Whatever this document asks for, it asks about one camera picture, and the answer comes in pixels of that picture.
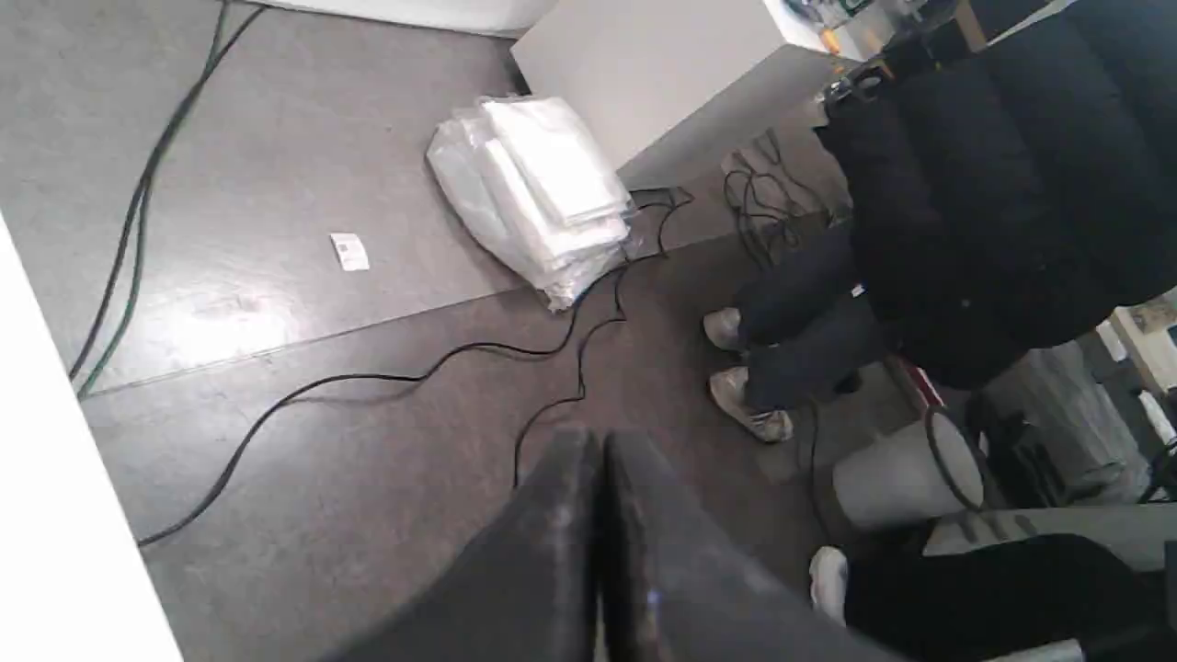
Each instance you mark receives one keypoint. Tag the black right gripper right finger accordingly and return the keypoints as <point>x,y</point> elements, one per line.
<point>675,587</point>

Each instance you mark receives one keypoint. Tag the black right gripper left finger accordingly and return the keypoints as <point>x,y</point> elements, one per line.
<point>523,589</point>

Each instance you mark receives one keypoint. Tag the white waste bin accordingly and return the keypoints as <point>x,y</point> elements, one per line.
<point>922,472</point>

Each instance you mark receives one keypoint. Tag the white paper label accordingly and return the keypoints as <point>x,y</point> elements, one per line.
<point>350,251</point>

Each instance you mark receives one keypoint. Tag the stack of white plastic bags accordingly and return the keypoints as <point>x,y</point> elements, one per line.
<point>533,188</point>

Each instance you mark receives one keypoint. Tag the person in black jacket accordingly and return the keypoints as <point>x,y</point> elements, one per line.
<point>1003,203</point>

